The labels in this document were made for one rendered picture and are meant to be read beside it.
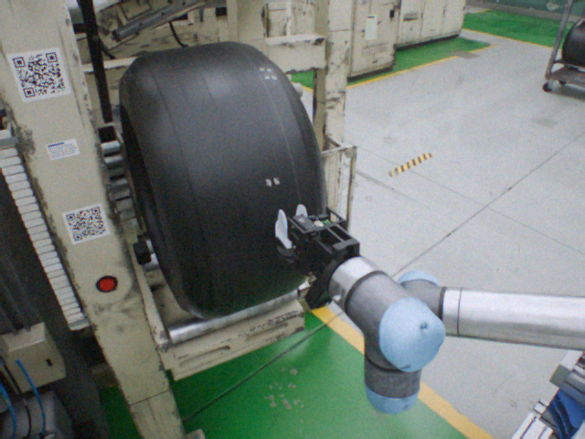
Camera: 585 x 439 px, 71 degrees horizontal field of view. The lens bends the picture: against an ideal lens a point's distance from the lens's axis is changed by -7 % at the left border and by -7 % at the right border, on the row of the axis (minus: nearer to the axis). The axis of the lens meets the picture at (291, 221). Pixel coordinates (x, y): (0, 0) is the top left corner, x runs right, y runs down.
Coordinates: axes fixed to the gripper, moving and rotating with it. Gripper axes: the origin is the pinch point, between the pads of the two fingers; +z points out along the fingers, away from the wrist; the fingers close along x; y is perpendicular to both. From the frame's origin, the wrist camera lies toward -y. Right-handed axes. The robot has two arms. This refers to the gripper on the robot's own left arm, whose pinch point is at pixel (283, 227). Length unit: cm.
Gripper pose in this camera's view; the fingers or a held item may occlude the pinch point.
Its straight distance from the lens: 76.0
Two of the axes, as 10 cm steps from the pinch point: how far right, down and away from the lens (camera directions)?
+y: -0.4, -8.7, -5.0
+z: -4.7, -4.3, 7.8
